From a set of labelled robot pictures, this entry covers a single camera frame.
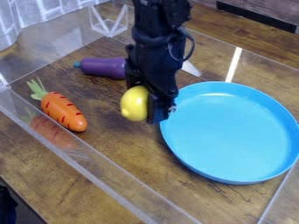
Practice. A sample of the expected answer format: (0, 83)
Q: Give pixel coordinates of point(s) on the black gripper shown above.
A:
(151, 66)

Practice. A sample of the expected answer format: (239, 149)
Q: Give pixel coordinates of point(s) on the yellow toy lemon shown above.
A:
(134, 103)

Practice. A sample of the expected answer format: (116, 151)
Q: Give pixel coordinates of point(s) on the orange toy carrot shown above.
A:
(58, 107)

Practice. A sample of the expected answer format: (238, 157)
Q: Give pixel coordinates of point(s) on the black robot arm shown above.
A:
(159, 19)

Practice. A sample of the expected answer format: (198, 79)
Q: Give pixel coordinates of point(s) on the blue round tray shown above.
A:
(231, 133)

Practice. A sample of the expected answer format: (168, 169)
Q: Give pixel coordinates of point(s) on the purple toy eggplant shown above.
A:
(110, 67)

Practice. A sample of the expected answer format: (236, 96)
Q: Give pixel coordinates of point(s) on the white curtain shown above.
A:
(22, 13)

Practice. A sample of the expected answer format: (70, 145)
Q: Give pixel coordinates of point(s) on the clear acrylic enclosure wall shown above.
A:
(111, 175)

